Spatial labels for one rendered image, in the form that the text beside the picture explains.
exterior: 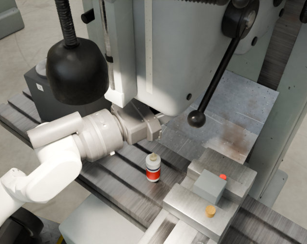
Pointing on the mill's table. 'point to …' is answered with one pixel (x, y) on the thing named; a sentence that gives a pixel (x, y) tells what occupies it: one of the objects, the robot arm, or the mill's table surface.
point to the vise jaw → (196, 212)
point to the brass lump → (210, 211)
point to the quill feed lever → (242, 16)
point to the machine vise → (215, 163)
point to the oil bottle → (153, 167)
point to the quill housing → (173, 50)
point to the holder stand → (47, 108)
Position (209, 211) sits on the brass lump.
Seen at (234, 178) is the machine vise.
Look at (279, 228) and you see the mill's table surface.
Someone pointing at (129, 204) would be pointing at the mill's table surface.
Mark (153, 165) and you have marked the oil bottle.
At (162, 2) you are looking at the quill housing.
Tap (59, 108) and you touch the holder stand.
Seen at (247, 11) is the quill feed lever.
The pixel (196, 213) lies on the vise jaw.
